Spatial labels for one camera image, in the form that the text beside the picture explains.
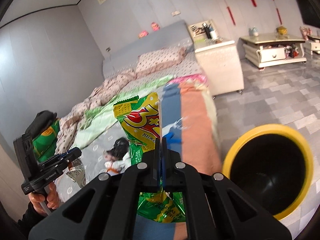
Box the white bedside cabinet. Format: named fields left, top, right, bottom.
left=188, top=20, right=244, bottom=96

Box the white tissue roll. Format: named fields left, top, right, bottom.
left=105, top=152, right=131, bottom=173

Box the person's left hand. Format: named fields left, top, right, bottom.
left=28, top=182, right=60, bottom=216

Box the yellow rimmed trash bin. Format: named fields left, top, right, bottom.
left=222, top=124, right=313, bottom=220

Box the green bag with black cloth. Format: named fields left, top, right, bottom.
left=25, top=111, right=60, bottom=163

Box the grey bed headboard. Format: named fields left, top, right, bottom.
left=102, top=20, right=193, bottom=79

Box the white tv stand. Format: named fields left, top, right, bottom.
left=304, top=35, right=320, bottom=56

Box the black plastic bag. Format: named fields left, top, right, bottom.
left=104, top=137, right=129, bottom=161

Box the green yellow snack bag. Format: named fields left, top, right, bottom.
left=113, top=92, right=185, bottom=223

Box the pink dotted quilt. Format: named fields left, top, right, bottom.
left=55, top=68, right=136, bottom=154

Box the yellow toy on table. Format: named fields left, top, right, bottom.
left=276, top=26, right=287, bottom=35

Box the black wall television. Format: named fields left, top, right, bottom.
left=296, top=0, right=320, bottom=28

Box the white coffee table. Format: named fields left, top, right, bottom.
left=240, top=33, right=307, bottom=69

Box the pink doll right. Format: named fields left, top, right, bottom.
left=151, top=22, right=160, bottom=31

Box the blue rubber glove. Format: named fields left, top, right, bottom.
left=163, top=132, right=182, bottom=150

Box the pink doll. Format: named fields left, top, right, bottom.
left=151, top=22, right=160, bottom=31
left=138, top=30, right=149, bottom=38

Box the green patterned quilt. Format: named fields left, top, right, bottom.
left=72, top=74, right=176, bottom=149

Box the dotted pink pillow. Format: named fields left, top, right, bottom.
left=136, top=47, right=186, bottom=76

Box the grey blue orange bedspread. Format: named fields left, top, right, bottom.
left=53, top=73, right=223, bottom=240

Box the black thermos bottle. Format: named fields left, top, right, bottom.
left=202, top=22, right=212, bottom=40

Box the pink doll left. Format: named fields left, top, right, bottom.
left=138, top=30, right=149, bottom=38

